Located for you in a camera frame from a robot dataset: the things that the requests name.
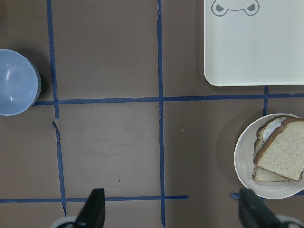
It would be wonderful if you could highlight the fried egg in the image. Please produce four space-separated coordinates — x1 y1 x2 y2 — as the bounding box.
262 117 287 142

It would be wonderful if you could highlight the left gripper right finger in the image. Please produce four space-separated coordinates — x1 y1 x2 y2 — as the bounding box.
238 189 281 228

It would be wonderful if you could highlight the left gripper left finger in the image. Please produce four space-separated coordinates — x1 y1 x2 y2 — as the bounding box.
75 188 105 228

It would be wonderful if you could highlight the cream round plate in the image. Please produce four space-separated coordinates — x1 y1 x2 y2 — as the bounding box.
234 113 304 199

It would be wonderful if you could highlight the cream bear tray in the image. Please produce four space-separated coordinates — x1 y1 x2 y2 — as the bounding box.
204 0 304 87

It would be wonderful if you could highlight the blue bowl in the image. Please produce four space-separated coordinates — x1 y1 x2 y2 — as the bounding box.
0 49 42 116

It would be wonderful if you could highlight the bread slice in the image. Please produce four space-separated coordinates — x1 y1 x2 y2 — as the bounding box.
253 116 304 181
252 139 293 182

